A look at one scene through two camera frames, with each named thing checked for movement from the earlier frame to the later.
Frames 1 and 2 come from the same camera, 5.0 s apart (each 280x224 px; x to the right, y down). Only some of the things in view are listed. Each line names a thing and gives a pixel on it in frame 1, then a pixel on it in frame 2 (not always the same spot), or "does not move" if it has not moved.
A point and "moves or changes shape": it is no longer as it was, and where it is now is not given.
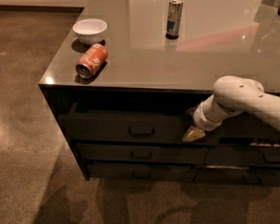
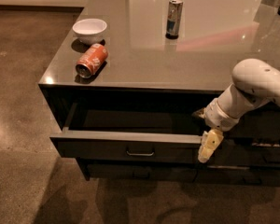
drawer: [144, 171] does not move
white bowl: [90, 31] does not move
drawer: [241, 175] does not move
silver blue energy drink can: [175, 16] does not move
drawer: [131, 123] moves or changes shape
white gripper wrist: [201, 119] -> [218, 117]
